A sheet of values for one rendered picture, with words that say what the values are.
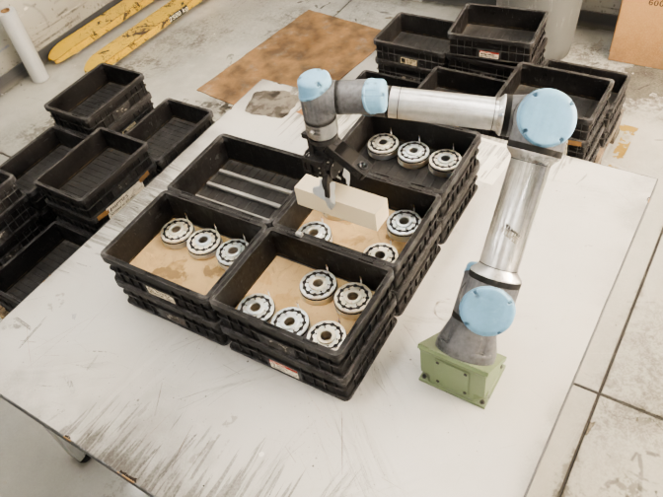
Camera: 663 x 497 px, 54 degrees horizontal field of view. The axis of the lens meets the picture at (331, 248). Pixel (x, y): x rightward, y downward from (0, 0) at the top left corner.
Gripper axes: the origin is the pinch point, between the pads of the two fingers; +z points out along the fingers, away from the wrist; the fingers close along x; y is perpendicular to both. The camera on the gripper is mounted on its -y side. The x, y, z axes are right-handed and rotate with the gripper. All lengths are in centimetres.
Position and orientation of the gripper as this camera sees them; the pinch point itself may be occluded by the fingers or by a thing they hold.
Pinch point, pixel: (340, 197)
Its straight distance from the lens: 167.0
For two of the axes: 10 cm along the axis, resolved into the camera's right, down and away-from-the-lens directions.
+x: -5.2, 6.7, -5.2
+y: -8.4, -3.1, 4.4
